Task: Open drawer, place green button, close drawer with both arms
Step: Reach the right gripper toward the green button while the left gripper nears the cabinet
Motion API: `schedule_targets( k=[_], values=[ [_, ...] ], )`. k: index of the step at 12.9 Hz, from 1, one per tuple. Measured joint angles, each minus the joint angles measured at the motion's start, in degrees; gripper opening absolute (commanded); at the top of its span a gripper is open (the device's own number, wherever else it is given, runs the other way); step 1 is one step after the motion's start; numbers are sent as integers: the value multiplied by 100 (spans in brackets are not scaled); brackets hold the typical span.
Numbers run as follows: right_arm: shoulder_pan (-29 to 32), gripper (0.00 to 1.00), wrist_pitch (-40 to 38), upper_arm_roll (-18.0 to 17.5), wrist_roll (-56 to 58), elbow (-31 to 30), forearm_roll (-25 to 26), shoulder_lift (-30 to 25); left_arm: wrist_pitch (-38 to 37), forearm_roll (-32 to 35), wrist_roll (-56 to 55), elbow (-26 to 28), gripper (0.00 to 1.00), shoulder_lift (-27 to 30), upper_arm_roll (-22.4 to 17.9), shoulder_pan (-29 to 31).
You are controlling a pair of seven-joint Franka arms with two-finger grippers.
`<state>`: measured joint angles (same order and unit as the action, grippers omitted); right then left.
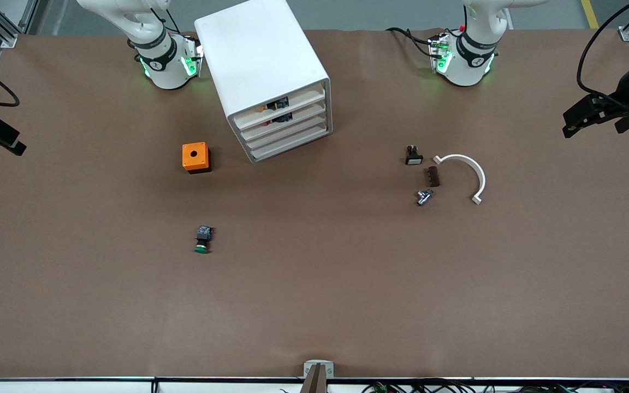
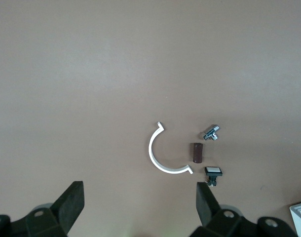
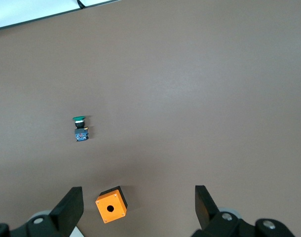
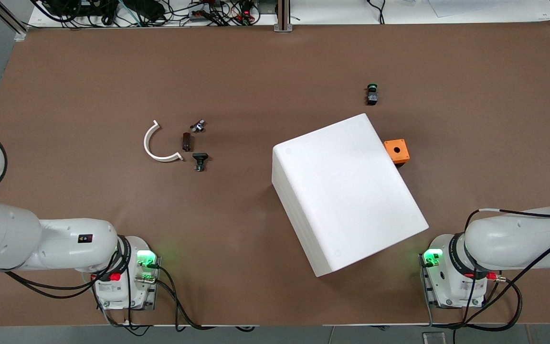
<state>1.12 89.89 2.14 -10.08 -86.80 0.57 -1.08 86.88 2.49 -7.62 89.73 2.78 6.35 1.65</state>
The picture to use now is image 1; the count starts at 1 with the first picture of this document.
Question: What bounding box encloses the green push button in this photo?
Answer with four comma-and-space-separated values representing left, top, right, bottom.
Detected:
193, 225, 214, 255

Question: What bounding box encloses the orange button box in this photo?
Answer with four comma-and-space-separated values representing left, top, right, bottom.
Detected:
182, 142, 212, 175

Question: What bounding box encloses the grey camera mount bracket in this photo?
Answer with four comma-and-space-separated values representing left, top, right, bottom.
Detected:
303, 360, 335, 380

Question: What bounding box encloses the white drawer cabinet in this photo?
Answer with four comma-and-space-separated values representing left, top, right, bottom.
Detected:
194, 0, 334, 164

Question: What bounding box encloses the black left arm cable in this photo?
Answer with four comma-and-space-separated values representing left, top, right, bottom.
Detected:
576, 0, 629, 102

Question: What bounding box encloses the white plastic drawer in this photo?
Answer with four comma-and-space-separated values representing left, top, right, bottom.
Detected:
238, 101, 328, 141
249, 124, 331, 162
233, 85, 327, 130
244, 113, 330, 152

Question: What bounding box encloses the white curved plastic bracket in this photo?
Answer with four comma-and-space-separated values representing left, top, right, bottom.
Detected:
433, 154, 486, 206

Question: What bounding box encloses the black base cable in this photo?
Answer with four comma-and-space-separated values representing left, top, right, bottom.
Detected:
385, 26, 436, 58

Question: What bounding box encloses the base connector box green light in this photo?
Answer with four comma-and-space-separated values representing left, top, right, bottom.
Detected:
182, 34, 205, 77
428, 32, 453, 74

